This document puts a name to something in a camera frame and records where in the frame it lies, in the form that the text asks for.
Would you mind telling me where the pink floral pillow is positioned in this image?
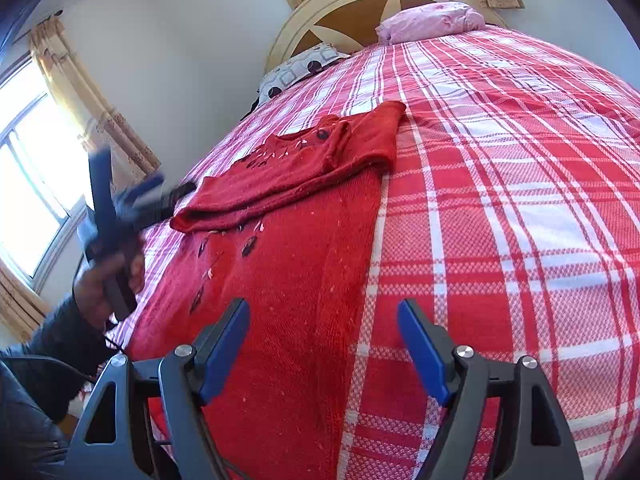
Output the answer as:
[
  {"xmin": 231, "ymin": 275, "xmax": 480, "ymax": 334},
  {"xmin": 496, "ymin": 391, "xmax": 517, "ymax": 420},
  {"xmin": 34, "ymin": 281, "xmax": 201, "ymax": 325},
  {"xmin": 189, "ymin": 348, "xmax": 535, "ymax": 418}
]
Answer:
[{"xmin": 375, "ymin": 1, "xmax": 487, "ymax": 43}]

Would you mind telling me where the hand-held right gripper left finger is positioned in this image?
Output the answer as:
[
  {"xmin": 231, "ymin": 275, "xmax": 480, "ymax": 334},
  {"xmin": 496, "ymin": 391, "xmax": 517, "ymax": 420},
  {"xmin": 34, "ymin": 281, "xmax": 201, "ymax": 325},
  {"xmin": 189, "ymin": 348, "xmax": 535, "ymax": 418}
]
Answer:
[{"xmin": 65, "ymin": 298, "xmax": 252, "ymax": 480}]

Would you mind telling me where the person's left hand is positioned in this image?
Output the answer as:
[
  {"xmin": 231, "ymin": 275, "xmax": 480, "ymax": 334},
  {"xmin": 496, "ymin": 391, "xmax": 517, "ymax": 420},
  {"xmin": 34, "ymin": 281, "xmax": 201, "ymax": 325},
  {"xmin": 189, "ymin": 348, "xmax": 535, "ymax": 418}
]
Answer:
[{"xmin": 74, "ymin": 242, "xmax": 147, "ymax": 331}]

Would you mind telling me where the person's left forearm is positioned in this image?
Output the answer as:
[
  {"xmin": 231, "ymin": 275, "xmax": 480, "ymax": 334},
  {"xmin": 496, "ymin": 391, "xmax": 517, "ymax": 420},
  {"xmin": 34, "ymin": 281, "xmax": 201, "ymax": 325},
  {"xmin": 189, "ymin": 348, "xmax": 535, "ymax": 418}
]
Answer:
[{"xmin": 0, "ymin": 295, "xmax": 113, "ymax": 421}]

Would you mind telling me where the side window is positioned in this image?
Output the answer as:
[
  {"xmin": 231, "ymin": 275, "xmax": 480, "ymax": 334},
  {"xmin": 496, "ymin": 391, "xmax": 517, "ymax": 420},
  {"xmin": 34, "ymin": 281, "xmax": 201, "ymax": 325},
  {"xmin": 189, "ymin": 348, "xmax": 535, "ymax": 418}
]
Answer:
[{"xmin": 0, "ymin": 55, "xmax": 96, "ymax": 281}]

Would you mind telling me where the red plaid bed sheet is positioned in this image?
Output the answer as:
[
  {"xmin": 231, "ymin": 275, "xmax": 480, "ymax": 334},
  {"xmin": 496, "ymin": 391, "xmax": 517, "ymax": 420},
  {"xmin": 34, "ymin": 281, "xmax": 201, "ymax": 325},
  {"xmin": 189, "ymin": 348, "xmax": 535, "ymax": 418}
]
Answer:
[{"xmin": 107, "ymin": 25, "xmax": 640, "ymax": 480}]

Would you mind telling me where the red knitted sweater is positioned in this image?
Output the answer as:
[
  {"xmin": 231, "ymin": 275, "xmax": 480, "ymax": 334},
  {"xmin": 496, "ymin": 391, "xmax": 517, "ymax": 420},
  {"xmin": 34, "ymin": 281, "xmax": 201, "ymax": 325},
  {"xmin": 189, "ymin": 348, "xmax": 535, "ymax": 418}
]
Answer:
[{"xmin": 117, "ymin": 100, "xmax": 407, "ymax": 480}]

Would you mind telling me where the cream wooden headboard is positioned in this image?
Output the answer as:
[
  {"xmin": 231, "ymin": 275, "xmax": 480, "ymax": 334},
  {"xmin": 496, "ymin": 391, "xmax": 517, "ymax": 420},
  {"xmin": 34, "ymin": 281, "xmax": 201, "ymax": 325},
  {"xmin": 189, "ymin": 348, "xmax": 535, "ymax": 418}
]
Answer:
[{"xmin": 264, "ymin": 0, "xmax": 508, "ymax": 73}]

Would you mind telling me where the grey patterned pillow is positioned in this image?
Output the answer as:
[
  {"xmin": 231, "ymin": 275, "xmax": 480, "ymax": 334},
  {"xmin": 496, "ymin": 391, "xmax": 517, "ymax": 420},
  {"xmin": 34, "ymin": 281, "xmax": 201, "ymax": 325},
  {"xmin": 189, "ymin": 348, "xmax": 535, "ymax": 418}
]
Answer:
[{"xmin": 257, "ymin": 42, "xmax": 351, "ymax": 106}]

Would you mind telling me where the person's dark clothing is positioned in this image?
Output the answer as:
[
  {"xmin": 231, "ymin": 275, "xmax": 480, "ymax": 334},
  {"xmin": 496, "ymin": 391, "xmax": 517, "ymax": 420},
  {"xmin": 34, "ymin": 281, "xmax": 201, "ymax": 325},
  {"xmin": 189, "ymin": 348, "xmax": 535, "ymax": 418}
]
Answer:
[{"xmin": 0, "ymin": 360, "xmax": 76, "ymax": 480}]

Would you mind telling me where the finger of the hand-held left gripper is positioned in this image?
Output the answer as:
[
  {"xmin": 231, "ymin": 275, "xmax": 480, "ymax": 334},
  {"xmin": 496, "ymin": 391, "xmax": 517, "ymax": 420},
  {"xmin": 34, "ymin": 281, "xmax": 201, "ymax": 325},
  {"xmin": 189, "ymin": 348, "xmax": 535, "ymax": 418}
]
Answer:
[
  {"xmin": 114, "ymin": 170, "xmax": 197, "ymax": 228},
  {"xmin": 88, "ymin": 146, "xmax": 117, "ymax": 234}
]

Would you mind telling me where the black cable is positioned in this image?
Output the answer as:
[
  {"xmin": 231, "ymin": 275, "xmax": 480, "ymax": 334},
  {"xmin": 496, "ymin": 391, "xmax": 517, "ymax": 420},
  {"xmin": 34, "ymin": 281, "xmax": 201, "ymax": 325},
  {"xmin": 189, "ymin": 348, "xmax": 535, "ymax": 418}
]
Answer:
[{"xmin": 0, "ymin": 354, "xmax": 101, "ymax": 386}]

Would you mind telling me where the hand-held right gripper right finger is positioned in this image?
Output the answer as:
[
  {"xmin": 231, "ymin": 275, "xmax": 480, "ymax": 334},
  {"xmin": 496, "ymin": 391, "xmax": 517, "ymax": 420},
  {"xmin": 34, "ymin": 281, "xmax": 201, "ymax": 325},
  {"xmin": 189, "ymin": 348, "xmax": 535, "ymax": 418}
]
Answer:
[{"xmin": 396, "ymin": 298, "xmax": 584, "ymax": 480}]

